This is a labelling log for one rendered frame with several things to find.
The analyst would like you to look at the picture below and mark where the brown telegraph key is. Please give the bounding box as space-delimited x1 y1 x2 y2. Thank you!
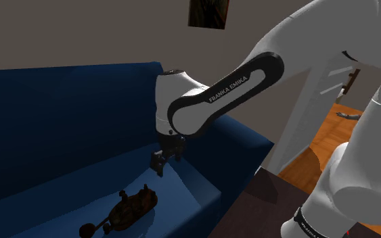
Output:
79 183 159 238

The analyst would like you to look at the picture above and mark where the dark wall picture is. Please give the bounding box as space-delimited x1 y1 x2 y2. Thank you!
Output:
187 0 231 30

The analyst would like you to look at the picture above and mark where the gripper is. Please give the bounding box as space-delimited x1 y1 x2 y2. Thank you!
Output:
149 133 187 178

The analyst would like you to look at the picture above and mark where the blue sofa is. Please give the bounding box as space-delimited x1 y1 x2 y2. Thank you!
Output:
0 61 275 238

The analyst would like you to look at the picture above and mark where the white door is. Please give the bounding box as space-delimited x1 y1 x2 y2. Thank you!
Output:
266 54 362 176

